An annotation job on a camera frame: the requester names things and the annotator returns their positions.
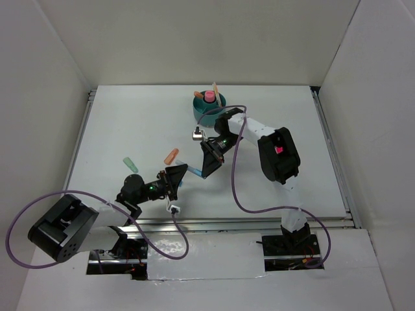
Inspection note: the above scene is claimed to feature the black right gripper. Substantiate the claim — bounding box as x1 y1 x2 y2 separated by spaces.
200 132 244 178

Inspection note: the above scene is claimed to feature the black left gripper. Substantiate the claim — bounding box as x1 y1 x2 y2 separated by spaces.
136 164 188 205

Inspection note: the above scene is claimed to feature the blue capped clear highlighter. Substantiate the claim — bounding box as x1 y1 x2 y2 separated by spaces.
175 160 204 179

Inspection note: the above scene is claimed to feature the pink capped marker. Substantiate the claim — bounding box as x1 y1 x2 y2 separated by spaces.
204 90 216 104

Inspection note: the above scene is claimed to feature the thin orange pen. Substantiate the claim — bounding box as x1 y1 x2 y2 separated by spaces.
214 92 223 107

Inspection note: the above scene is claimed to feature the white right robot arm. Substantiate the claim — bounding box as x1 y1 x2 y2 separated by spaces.
193 105 311 254

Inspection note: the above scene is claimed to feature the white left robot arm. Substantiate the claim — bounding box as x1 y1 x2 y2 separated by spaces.
28 164 188 264

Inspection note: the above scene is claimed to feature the green highlighter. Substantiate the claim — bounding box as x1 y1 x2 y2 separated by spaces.
123 157 139 174

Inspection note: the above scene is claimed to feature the teal round organizer container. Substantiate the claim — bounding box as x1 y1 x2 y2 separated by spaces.
193 94 226 128

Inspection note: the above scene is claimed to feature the white foil cover plate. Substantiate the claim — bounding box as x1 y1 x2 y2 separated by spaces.
147 233 265 281

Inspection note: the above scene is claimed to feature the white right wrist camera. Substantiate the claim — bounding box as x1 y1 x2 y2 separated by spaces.
192 127 206 141

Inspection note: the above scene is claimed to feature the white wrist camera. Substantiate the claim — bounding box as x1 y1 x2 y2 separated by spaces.
167 202 181 215
192 127 206 141

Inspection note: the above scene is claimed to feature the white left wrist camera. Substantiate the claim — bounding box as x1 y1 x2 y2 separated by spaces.
167 202 181 215

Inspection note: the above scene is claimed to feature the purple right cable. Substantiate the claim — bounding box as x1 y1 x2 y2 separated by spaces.
196 104 331 270

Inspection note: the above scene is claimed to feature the purple cable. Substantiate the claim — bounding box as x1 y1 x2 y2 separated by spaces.
5 190 189 276
196 104 331 270

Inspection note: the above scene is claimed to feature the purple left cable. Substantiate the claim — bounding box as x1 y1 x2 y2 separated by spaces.
5 190 189 276

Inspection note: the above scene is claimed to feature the aluminium rail frame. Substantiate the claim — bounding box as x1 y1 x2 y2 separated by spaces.
68 86 354 231

